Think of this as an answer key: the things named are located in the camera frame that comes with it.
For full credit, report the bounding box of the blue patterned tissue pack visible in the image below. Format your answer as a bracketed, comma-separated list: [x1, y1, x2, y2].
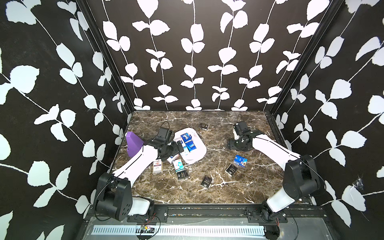
[234, 155, 248, 168]

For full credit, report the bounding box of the dark blue Tempo tissue pack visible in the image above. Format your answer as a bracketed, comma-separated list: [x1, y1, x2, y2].
[185, 140, 197, 152]

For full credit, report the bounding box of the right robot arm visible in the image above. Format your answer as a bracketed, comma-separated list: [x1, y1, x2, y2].
[228, 121, 325, 218]

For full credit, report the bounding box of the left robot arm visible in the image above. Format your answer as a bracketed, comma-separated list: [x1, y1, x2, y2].
[94, 141, 184, 221]

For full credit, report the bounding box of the white plastic storage box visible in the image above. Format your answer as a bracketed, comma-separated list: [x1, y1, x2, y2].
[174, 128, 207, 165]

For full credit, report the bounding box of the white red tissue pack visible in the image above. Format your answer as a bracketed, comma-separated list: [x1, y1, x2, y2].
[153, 160, 163, 174]

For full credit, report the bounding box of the teal bear tissue pack front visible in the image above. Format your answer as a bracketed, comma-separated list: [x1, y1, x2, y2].
[172, 159, 185, 173]

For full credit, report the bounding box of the black tissue pack right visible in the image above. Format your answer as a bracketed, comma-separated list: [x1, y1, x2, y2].
[225, 164, 238, 177]

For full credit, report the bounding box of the black tissue pack middle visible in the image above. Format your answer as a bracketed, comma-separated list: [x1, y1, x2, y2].
[177, 170, 189, 180]

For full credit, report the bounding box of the purple plastic object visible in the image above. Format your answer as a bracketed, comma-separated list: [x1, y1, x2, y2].
[126, 132, 144, 158]

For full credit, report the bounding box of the black Face tissue pack far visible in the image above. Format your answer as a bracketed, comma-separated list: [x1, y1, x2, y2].
[199, 123, 209, 131]

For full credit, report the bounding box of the black tissue pack front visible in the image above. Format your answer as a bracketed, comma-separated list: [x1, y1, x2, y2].
[201, 176, 213, 189]

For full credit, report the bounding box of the black mounting rail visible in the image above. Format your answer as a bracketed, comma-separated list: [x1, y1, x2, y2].
[121, 204, 329, 225]

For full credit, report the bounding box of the white perforated cable duct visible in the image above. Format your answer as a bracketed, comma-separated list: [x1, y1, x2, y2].
[91, 225, 266, 238]

